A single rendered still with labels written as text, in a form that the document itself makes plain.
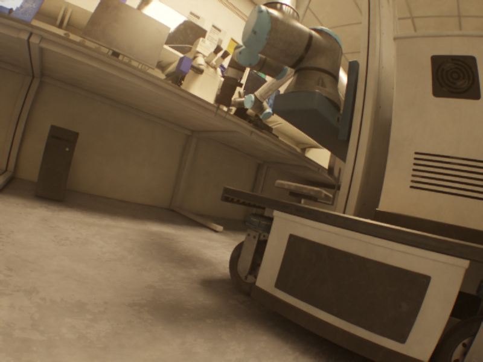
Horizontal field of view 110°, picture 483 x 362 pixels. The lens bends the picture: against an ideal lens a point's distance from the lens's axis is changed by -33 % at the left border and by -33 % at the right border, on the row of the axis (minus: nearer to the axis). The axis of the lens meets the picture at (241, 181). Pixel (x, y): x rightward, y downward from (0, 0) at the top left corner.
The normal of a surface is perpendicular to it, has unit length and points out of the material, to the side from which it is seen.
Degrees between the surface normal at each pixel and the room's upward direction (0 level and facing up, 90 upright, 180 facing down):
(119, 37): 86
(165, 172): 90
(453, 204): 90
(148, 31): 86
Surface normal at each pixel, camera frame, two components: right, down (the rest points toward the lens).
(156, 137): 0.69, 0.15
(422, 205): -0.70, -0.21
